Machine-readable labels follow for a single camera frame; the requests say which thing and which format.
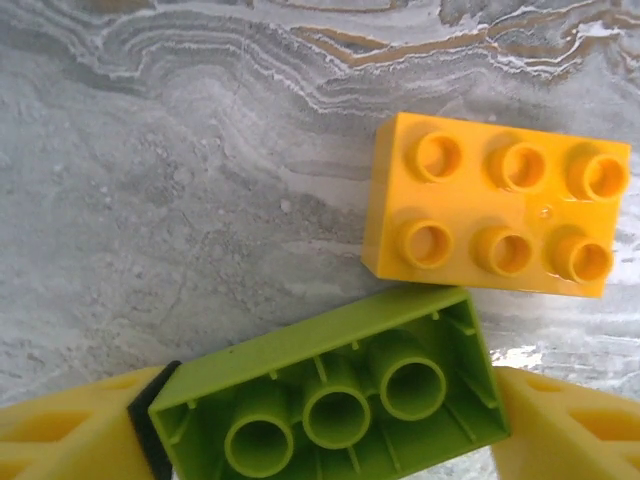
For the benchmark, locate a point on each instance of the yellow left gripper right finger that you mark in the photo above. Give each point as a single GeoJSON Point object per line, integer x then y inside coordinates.
{"type": "Point", "coordinates": [575, 435]}

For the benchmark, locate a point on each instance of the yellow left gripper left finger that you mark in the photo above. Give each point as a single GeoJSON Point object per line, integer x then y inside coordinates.
{"type": "Point", "coordinates": [70, 435]}

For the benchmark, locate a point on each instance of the green two-by-four lego brick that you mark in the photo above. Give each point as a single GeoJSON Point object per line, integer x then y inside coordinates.
{"type": "Point", "coordinates": [310, 340]}

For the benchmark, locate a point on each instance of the yellow two-by-three lego brick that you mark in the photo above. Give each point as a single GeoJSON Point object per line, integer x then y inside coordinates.
{"type": "Point", "coordinates": [495, 210]}

